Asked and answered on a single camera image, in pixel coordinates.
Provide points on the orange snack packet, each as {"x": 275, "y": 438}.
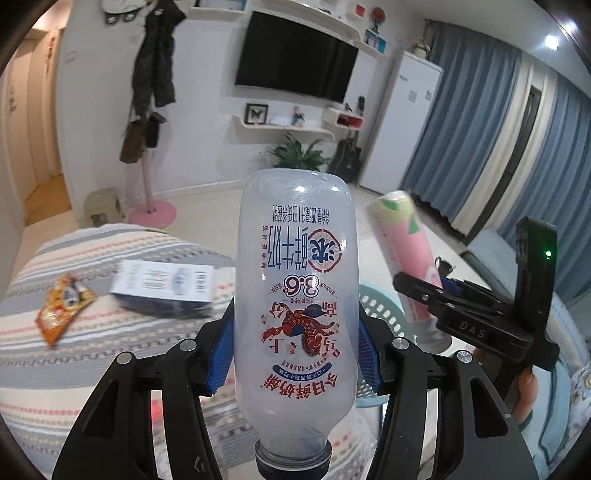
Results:
{"x": 62, "y": 309}

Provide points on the pink coat rack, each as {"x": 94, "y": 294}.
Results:
{"x": 152, "y": 214}

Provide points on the pale ornament on refrigerator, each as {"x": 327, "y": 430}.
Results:
{"x": 421, "y": 47}

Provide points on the brown hanging bag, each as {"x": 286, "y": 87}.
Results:
{"x": 131, "y": 143}

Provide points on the clear plastic milk bottle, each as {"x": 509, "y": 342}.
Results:
{"x": 295, "y": 277}

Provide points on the pale green plastic stool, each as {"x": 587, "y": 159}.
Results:
{"x": 104, "y": 207}

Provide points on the red white box shelf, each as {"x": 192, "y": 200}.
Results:
{"x": 344, "y": 117}

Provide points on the framed butterfly picture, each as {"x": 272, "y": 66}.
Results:
{"x": 256, "y": 114}

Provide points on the white curved low shelf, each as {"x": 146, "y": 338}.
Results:
{"x": 277, "y": 130}

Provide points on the green potted plant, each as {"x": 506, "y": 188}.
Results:
{"x": 295, "y": 154}

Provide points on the black hanging bag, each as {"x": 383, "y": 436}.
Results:
{"x": 154, "y": 131}

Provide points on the teal plastic basket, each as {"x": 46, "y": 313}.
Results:
{"x": 392, "y": 318}

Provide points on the red round fan ornament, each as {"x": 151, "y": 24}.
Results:
{"x": 378, "y": 14}

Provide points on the wall television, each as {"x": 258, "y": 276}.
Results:
{"x": 295, "y": 55}

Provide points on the person's right hand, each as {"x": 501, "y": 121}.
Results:
{"x": 526, "y": 392}

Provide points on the small figurine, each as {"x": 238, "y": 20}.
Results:
{"x": 298, "y": 116}

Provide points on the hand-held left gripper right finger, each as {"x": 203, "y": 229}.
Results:
{"x": 369, "y": 355}

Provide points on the blue grey curtain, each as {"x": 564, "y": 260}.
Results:
{"x": 485, "y": 138}

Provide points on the black coat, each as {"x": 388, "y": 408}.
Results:
{"x": 147, "y": 69}

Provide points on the large white blue carton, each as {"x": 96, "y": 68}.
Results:
{"x": 157, "y": 281}

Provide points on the white refrigerator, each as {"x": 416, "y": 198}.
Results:
{"x": 401, "y": 124}

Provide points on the teal framed picture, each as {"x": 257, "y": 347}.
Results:
{"x": 376, "y": 39}

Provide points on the panda wall clock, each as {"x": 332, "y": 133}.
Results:
{"x": 115, "y": 16}

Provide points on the red white wall box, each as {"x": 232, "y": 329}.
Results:
{"x": 360, "y": 10}

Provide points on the pink green labelled bottle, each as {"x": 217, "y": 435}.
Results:
{"x": 406, "y": 249}

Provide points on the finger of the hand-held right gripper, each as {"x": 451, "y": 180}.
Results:
{"x": 420, "y": 295}
{"x": 451, "y": 286}

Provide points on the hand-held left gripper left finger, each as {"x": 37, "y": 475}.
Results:
{"x": 219, "y": 353}

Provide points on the black guitar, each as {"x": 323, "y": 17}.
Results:
{"x": 346, "y": 161}

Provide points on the black mug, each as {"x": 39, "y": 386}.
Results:
{"x": 444, "y": 266}

